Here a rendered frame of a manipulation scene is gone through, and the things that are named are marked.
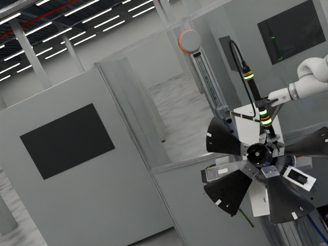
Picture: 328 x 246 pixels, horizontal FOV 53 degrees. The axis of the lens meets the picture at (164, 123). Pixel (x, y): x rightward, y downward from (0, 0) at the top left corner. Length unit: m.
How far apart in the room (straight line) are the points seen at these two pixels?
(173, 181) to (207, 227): 0.52
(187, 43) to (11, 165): 2.51
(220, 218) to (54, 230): 2.03
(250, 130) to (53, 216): 2.67
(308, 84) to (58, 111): 2.68
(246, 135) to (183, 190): 1.03
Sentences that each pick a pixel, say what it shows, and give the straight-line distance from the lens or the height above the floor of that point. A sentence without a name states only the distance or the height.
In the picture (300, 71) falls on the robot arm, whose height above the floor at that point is 1.54.
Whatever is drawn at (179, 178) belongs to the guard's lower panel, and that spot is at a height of 0.86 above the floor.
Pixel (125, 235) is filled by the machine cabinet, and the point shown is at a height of 0.19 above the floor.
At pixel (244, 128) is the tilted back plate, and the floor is 1.25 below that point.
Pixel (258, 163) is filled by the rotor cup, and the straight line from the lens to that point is 1.75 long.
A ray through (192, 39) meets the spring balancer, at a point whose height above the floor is 1.89.
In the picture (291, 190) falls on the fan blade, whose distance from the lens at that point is 1.79.
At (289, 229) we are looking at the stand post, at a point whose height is 0.66.
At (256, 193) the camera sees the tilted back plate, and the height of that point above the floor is 0.93.
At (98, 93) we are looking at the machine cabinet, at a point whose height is 1.78.
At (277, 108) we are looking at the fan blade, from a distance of 1.83.
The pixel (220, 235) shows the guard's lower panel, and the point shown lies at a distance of 3.11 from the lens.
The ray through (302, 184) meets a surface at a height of 1.00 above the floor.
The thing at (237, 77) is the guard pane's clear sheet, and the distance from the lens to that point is 2.45.
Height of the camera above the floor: 1.89
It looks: 11 degrees down
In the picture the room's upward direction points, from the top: 25 degrees counter-clockwise
